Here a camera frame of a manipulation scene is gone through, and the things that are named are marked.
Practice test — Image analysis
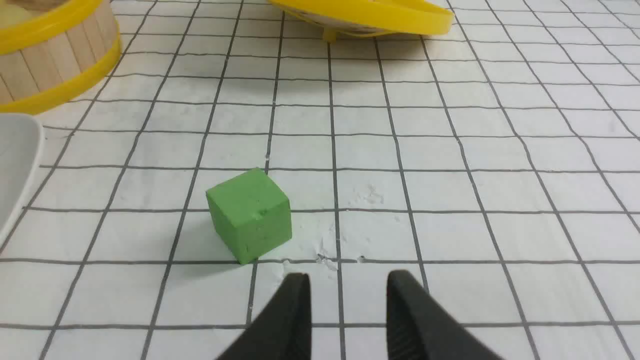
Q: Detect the green foam cube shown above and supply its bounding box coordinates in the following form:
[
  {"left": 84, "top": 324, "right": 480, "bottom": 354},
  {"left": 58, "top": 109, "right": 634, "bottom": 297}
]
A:
[{"left": 205, "top": 168, "right": 293, "bottom": 265}]

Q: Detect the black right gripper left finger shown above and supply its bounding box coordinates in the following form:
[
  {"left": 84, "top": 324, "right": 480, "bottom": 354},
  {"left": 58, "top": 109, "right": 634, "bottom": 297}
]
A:
[{"left": 218, "top": 273, "right": 313, "bottom": 360}]

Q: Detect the yellow rimmed bamboo steamer lid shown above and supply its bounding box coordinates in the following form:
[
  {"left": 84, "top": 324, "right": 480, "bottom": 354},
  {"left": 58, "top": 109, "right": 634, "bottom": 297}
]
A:
[{"left": 270, "top": 0, "right": 454, "bottom": 43}]

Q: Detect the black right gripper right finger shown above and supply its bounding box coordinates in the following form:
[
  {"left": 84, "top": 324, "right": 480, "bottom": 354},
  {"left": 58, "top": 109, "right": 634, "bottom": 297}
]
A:
[{"left": 386, "top": 269, "right": 501, "bottom": 360}]

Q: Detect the white square plate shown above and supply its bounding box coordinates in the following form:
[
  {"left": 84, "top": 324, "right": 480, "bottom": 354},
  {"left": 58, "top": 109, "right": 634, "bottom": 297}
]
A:
[{"left": 0, "top": 112, "right": 45, "bottom": 242}]

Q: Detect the yellow rimmed bamboo steamer basket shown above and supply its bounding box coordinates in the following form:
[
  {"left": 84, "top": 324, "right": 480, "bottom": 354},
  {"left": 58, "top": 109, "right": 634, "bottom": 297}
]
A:
[{"left": 0, "top": 0, "right": 121, "bottom": 115}]

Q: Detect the white grid tablecloth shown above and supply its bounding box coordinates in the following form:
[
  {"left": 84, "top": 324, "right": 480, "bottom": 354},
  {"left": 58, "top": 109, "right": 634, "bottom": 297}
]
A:
[{"left": 0, "top": 0, "right": 640, "bottom": 360}]

